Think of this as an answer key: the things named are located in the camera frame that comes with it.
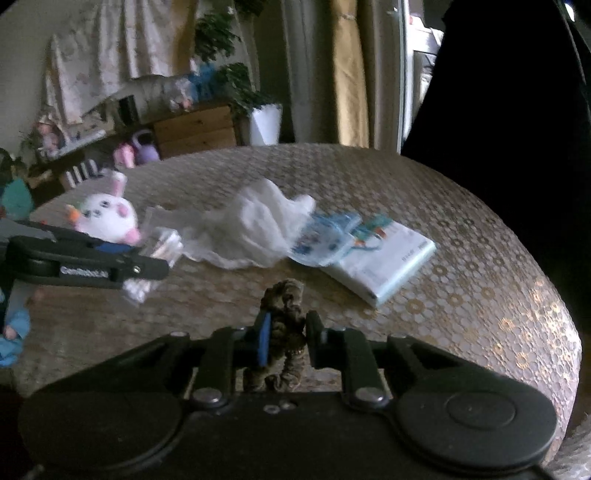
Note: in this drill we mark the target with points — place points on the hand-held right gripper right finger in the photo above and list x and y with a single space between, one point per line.
315 339

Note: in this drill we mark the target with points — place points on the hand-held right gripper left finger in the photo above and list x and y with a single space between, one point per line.
264 341

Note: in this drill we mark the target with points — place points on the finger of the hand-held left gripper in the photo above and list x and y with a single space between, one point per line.
143 270
115 249

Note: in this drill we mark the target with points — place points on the clear packet of white cotton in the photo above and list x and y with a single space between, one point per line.
164 244

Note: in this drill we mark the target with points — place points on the white bunny plush toy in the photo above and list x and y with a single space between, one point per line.
106 212

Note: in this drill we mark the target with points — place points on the blue printed face mask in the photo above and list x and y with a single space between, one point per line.
318 240

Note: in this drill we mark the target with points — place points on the white thin cloth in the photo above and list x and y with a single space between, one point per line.
249 217

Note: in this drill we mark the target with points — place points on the person's left forearm blue sleeve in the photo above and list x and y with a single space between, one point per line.
16 337

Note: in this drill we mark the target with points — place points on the clear plastic wrapper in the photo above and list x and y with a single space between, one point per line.
154 217

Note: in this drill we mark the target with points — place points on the white slatted rack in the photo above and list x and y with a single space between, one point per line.
82 170

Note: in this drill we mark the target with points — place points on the pink toy backpack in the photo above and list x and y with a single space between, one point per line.
124 156

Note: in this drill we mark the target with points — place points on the purple kettlebell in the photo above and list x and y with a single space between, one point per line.
147 150

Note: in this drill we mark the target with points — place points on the white light-blue tissue pack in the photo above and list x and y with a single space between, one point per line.
392 263

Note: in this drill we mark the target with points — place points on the pink doll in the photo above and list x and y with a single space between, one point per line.
48 136

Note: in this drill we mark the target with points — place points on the black cylinder speaker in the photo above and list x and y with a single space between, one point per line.
128 108

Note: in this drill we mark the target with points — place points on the wooden sideboard with drawers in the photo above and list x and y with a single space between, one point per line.
194 131

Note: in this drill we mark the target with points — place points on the blue toy figure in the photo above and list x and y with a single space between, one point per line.
204 83

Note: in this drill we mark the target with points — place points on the white planter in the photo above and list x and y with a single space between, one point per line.
266 124

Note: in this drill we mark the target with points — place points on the floral hanging sheet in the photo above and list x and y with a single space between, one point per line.
106 50

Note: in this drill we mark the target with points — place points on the green potted tree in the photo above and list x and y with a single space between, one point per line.
226 55

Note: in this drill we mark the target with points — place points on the grey tower air conditioner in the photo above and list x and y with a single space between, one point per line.
307 69

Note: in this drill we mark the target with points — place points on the yellow curtain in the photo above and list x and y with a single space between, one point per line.
351 69

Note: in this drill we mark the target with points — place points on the white patterned chair cushion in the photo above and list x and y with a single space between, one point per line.
575 457

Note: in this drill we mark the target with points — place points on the black jacket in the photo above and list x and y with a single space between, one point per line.
498 115

